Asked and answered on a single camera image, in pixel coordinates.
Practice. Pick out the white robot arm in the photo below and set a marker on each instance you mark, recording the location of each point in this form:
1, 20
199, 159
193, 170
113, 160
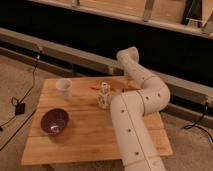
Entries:
137, 149

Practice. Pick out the white patterned bottle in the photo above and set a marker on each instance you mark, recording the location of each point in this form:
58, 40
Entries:
104, 96

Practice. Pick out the white paper cup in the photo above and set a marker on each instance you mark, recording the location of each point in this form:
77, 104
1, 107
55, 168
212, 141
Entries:
64, 86

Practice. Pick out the dark red bowl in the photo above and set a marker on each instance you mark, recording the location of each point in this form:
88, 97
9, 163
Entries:
54, 121

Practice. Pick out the black power adapter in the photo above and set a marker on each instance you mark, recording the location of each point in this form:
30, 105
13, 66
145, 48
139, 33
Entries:
20, 109

